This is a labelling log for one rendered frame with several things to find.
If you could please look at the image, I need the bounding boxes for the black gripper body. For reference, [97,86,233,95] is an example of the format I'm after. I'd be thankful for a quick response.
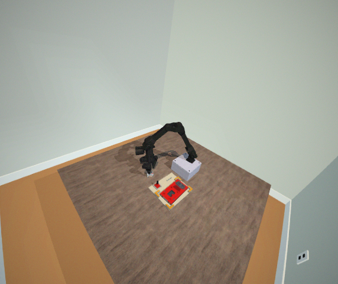
[142,154,158,169]

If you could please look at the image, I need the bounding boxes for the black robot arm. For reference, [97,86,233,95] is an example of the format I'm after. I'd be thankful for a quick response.
[135,122,198,164]

